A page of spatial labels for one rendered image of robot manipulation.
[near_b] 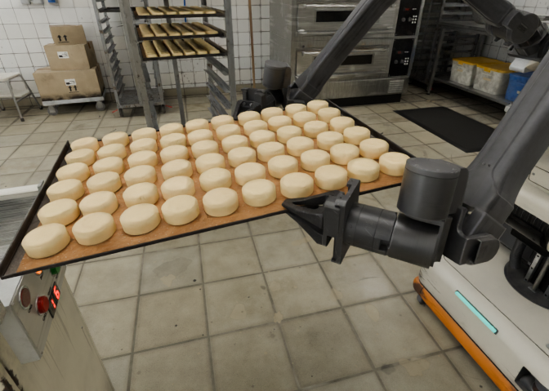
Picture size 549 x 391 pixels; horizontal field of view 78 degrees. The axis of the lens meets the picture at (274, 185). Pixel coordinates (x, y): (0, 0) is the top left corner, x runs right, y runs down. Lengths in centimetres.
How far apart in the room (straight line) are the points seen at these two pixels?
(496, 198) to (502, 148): 6
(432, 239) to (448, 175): 8
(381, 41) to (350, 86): 57
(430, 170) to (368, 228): 10
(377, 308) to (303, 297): 33
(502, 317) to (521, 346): 10
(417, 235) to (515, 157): 15
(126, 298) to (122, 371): 36
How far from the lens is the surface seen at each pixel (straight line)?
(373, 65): 423
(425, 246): 43
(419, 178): 40
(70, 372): 100
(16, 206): 87
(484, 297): 151
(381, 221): 43
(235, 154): 60
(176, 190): 52
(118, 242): 49
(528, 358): 142
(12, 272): 52
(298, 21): 379
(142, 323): 168
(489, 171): 49
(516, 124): 51
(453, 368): 162
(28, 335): 73
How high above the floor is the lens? 126
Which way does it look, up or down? 31 degrees down
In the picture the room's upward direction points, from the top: straight up
